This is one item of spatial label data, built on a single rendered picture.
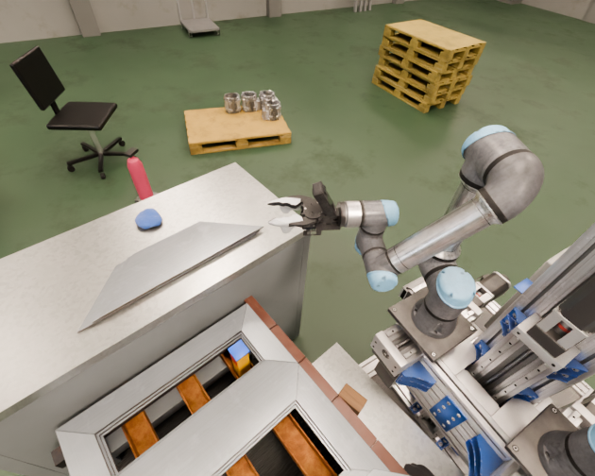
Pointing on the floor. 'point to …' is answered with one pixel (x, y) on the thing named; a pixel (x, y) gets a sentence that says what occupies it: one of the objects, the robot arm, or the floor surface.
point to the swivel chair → (38, 83)
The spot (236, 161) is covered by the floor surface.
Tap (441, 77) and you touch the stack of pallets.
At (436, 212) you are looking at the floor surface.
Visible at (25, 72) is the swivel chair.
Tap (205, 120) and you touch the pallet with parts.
